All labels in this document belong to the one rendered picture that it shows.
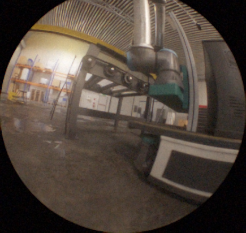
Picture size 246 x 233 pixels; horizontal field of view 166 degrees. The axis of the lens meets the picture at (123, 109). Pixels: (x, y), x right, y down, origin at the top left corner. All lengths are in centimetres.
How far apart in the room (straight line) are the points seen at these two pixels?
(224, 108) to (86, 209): 64
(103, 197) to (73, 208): 13
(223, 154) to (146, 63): 56
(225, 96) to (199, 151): 26
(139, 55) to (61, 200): 77
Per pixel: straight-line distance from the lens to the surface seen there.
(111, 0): 865
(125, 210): 40
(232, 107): 46
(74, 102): 91
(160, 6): 83
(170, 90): 41
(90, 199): 41
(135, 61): 53
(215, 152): 37
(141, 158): 54
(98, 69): 107
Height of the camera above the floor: 35
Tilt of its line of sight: 3 degrees up
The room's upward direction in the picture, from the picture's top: 10 degrees clockwise
